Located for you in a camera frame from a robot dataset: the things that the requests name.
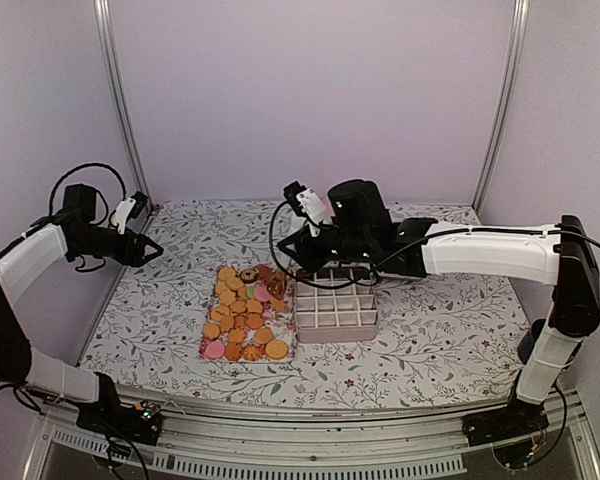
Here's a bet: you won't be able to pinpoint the aluminium post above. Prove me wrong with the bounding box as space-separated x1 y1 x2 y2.
93 0 154 214
472 0 530 214

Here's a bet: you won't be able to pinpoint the floral tablecloth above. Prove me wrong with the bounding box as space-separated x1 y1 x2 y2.
81 200 528 410

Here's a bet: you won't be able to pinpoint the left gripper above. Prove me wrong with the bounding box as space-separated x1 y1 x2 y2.
73 224 164 266

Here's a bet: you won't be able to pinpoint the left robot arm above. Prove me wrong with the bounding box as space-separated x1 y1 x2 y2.
0 180 164 434

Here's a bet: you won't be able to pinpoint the right aluminium post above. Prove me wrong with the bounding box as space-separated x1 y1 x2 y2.
472 0 530 214

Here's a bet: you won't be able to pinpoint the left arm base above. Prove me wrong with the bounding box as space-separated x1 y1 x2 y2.
74 403 164 446

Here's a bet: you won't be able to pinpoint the dark blue cup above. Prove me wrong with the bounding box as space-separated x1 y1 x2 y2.
517 319 545 365

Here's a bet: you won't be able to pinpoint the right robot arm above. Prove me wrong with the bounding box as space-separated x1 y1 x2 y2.
269 179 600 436

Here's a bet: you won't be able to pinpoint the front aluminium rail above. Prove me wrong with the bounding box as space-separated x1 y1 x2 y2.
24 387 600 480

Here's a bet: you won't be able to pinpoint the compartment tin box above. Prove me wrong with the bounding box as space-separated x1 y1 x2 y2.
295 264 378 344

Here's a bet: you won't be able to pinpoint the floral cookie tray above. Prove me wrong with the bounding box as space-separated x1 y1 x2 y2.
199 264 297 363

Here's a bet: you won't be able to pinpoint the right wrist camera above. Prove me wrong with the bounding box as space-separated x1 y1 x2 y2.
283 181 331 225

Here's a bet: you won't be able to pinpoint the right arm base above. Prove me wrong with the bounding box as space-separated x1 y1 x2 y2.
462 398 549 446

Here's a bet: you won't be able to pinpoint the round cream sandwich cookie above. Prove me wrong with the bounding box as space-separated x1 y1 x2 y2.
265 340 289 360

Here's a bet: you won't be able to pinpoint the metal tongs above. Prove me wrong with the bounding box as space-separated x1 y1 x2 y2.
265 269 293 300

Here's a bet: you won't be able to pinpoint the left aluminium post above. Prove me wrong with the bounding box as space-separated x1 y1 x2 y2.
93 0 154 214

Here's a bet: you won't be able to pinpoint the pink round cookie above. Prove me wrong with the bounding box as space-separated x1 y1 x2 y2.
203 341 225 360

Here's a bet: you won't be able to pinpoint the pink sandwich cookie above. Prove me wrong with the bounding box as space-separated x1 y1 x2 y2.
254 285 271 302

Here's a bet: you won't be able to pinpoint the chocolate sprinkle donut cookie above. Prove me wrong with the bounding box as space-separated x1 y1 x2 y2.
239 268 259 284

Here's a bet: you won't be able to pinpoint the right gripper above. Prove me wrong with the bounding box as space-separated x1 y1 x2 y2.
278 222 373 274

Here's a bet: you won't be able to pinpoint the swirl butter cookie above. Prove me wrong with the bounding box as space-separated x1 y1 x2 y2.
242 345 263 362

